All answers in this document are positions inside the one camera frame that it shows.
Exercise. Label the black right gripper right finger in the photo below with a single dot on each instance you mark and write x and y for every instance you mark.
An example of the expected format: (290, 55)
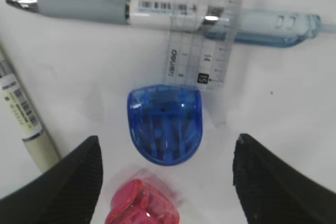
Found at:
(271, 191)

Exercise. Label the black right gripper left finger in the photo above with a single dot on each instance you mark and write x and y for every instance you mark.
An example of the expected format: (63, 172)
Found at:
(66, 193)

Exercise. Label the pink pencil sharpener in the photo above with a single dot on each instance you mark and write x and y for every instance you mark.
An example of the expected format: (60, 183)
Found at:
(140, 202)

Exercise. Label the blue pencil sharpener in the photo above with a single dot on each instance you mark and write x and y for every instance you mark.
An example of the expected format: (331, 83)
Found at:
(165, 122)

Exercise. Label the white beige ballpoint pen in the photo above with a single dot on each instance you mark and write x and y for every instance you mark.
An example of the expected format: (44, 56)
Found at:
(35, 137)

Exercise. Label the blue grip ballpoint pen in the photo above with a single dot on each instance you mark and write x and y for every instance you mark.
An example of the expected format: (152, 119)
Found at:
(255, 27)

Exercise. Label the clear plastic ruler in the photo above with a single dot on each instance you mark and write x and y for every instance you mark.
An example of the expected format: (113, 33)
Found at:
(201, 37)

